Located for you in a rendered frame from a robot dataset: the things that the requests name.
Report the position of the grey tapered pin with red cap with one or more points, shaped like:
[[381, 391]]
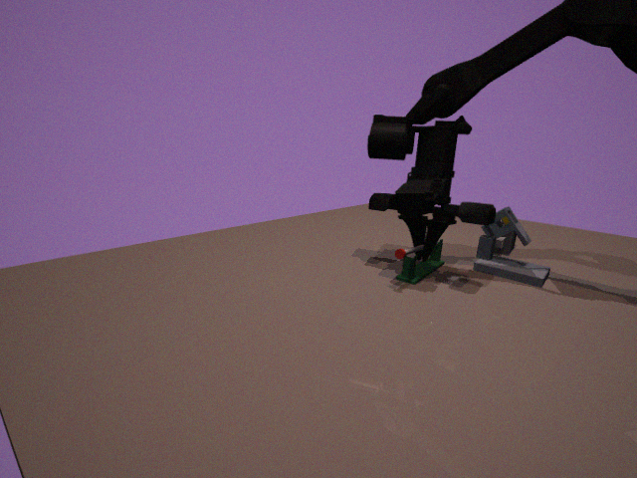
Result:
[[401, 253]]

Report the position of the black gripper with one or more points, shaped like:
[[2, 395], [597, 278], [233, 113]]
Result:
[[468, 212]]

